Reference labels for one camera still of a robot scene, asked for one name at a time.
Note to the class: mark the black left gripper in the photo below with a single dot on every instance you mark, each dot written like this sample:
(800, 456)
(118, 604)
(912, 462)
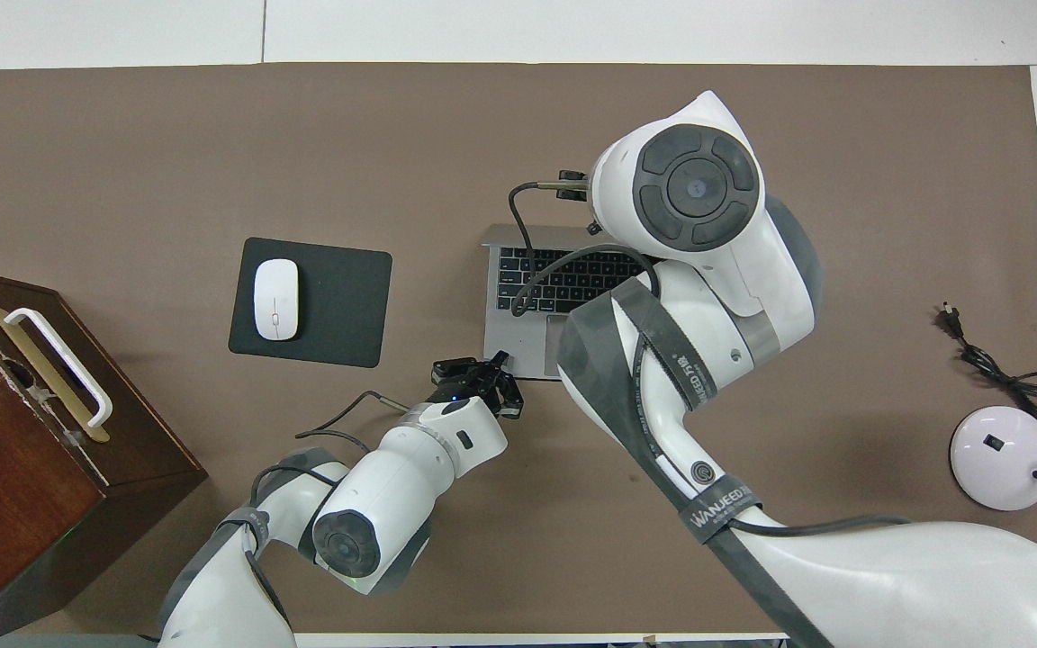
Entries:
(469, 390)

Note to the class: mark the grey apple laptop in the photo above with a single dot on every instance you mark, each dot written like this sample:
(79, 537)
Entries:
(509, 346)

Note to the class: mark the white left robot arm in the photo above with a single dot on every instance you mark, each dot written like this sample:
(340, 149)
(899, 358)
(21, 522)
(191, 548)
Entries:
(392, 486)

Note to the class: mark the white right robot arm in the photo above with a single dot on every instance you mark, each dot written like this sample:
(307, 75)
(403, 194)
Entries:
(716, 270)

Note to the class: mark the black mouse pad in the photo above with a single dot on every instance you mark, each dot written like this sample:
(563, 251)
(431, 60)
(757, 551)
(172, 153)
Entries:
(338, 306)

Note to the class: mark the white computer mouse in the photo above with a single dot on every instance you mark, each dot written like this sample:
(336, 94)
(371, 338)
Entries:
(276, 299)

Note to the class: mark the dark brown wooden box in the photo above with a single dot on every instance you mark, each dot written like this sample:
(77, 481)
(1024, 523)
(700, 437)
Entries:
(23, 486)

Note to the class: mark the white desk lamp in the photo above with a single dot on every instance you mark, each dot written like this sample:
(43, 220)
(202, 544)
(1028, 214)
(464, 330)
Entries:
(1000, 459)

